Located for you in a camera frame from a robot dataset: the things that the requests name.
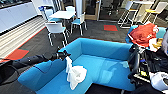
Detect black cart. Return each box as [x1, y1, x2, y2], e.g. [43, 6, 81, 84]
[127, 43, 168, 88]

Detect white low table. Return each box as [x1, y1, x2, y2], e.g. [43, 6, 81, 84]
[49, 10, 77, 21]

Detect white t-shirt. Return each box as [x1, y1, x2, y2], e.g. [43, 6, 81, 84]
[64, 56, 89, 91]

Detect white chair blue seat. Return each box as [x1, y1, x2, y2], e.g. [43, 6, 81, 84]
[70, 12, 89, 36]
[44, 6, 64, 24]

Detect blue sofa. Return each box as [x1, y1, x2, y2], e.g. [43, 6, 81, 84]
[17, 37, 138, 94]

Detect wood framed glass door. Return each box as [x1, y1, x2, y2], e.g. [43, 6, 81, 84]
[82, 0, 102, 22]

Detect black office chair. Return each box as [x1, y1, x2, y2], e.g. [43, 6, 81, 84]
[109, 0, 122, 15]

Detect red cloth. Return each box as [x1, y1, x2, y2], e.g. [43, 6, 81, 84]
[129, 23, 160, 48]

